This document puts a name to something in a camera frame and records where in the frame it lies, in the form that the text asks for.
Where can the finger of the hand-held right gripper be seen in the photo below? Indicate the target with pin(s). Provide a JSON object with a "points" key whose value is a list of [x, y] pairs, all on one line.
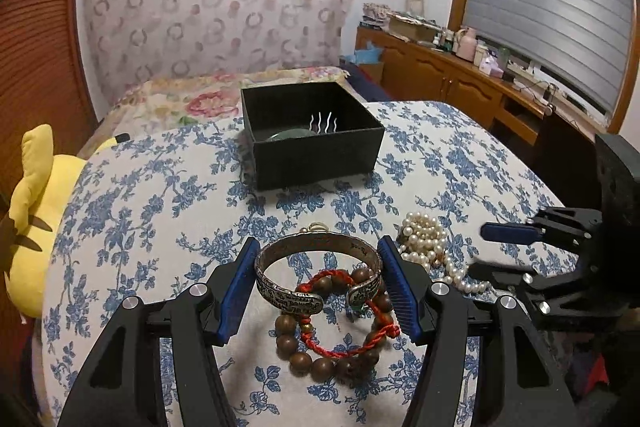
{"points": [[500, 278], [505, 232]]}

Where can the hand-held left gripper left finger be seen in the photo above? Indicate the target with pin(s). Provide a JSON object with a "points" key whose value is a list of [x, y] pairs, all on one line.
{"points": [[238, 292]]}

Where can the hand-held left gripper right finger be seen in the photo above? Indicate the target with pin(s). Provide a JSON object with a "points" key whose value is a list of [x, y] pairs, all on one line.
{"points": [[400, 292]]}

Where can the engraved silver bangle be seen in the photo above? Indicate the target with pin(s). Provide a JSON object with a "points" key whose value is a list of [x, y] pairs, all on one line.
{"points": [[280, 298]]}

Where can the black jewelry box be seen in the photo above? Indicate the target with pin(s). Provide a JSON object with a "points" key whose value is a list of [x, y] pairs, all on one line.
{"points": [[320, 157]]}

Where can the blue floral tablecloth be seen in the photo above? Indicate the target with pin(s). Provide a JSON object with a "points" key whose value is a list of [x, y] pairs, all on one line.
{"points": [[150, 207]]}

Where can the green jade bangle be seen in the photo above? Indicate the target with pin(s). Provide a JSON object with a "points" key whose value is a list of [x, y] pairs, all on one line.
{"points": [[292, 135]]}

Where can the pink tissue box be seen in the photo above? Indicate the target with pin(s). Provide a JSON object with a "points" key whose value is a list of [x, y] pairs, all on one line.
{"points": [[490, 64]]}

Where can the green bottle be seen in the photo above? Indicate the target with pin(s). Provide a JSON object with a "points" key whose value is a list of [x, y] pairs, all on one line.
{"points": [[502, 56]]}

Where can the wooden sideboard cabinet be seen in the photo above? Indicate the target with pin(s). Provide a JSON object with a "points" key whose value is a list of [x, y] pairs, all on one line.
{"points": [[425, 67]]}

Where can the silver wavy hairpin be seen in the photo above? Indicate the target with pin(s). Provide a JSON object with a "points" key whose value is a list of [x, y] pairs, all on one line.
{"points": [[320, 123]]}

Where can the pink thermos jug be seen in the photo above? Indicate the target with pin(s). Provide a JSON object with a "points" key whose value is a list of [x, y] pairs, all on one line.
{"points": [[466, 44]]}

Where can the pink floral bed blanket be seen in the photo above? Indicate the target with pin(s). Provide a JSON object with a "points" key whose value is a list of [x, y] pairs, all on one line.
{"points": [[210, 102]]}

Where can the dark navy bedding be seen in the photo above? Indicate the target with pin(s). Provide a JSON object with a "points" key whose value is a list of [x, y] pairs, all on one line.
{"points": [[370, 87]]}

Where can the yellow plush toy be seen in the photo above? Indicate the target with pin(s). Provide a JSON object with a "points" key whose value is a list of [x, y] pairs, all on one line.
{"points": [[45, 187]]}

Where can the box with blue paper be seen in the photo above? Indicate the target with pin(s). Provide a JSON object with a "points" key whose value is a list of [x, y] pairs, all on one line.
{"points": [[367, 57]]}

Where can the flat cardboard box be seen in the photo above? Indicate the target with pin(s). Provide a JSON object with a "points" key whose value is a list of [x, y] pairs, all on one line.
{"points": [[412, 29]]}

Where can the stack of folded cloths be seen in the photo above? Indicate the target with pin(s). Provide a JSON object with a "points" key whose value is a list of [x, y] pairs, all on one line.
{"points": [[375, 14]]}

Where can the brown slatted wooden wardrobe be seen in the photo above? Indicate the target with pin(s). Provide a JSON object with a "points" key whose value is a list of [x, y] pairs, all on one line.
{"points": [[40, 57]]}

